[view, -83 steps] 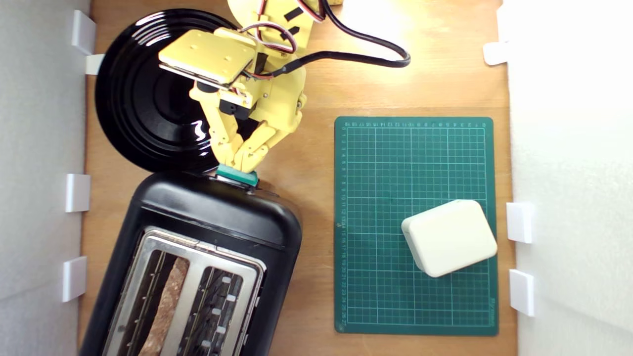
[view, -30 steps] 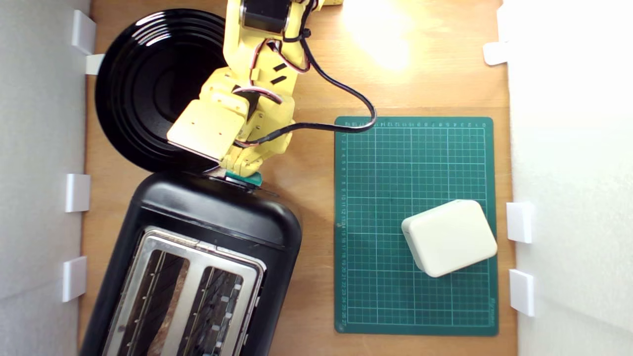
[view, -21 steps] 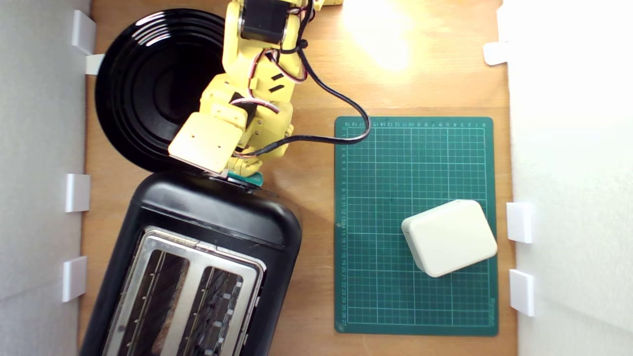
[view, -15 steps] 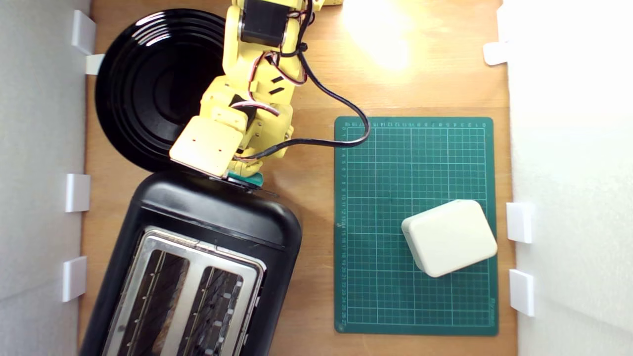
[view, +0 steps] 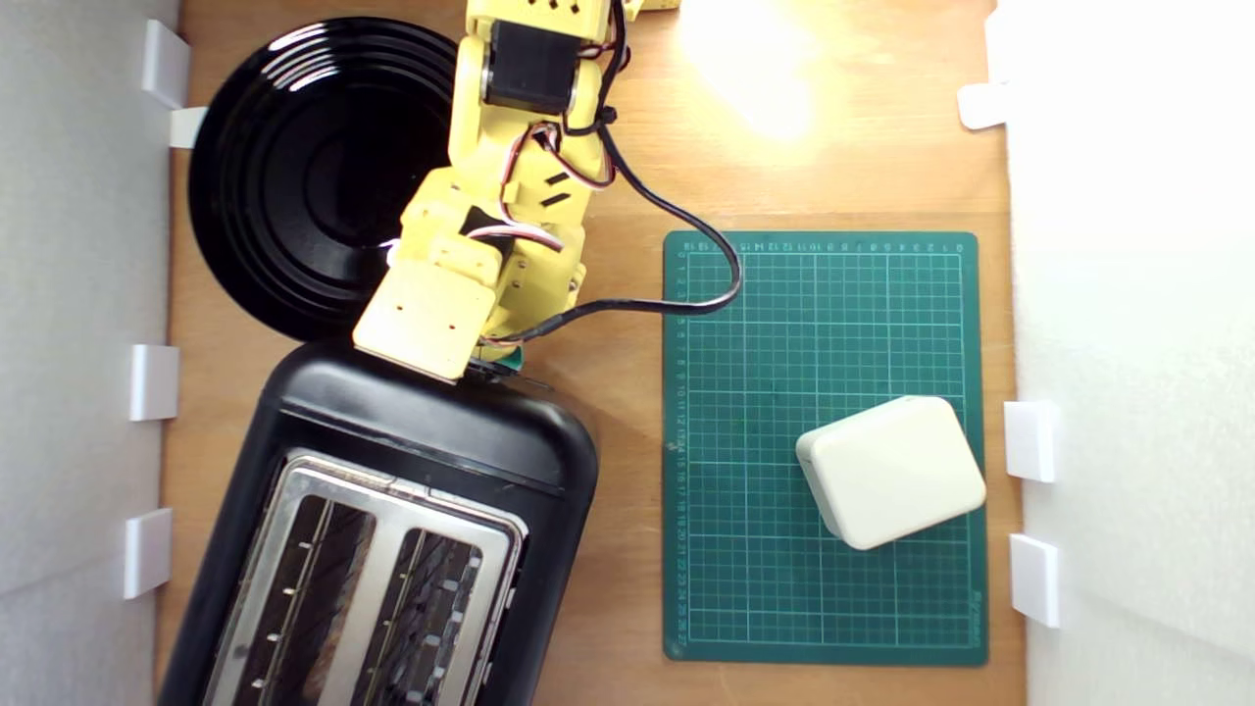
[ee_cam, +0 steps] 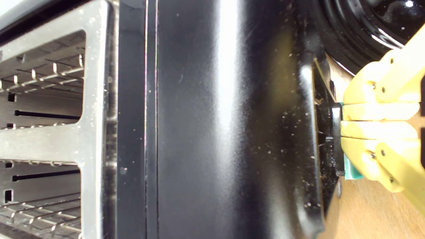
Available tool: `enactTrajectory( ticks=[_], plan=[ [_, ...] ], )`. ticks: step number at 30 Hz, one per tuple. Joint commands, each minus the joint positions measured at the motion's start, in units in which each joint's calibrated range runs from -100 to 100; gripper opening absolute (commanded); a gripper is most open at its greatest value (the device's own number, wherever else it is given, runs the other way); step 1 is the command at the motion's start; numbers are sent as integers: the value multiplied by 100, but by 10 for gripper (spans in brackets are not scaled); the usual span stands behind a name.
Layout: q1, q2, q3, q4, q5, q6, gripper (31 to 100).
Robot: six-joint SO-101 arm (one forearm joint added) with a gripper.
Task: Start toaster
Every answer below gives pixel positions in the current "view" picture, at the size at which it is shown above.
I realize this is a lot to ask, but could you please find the black two-slot toaster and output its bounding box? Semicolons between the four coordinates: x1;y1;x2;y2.
157;338;601;706

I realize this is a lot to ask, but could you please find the black plate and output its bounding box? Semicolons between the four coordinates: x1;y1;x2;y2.
188;17;467;344

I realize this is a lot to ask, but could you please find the green cutting mat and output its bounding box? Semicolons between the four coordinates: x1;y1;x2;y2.
663;230;989;668

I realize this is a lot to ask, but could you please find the white block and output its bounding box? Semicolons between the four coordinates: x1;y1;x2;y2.
795;395;988;552

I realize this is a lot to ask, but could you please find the yellow square camera box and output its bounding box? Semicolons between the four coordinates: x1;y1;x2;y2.
351;257;498;384

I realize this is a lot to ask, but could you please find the black cable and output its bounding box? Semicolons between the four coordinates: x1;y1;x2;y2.
480;0;744;346

